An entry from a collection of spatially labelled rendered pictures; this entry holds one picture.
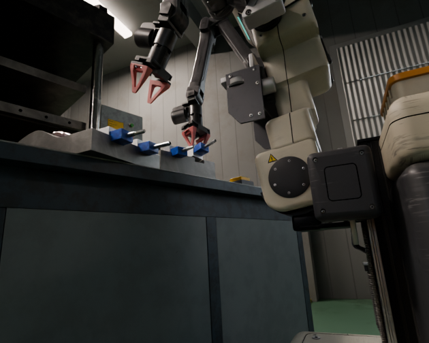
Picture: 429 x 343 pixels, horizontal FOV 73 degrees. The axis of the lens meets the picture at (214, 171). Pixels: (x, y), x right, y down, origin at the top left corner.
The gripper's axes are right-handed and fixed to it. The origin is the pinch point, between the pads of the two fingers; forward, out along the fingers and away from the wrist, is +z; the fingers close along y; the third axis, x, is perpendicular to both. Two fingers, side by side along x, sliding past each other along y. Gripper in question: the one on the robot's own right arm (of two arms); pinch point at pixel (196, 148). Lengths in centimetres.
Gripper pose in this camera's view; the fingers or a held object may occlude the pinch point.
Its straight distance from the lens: 112.9
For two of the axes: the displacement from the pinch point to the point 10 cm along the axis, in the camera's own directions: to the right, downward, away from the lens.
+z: 0.5, 8.9, -4.6
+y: -6.9, -3.0, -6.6
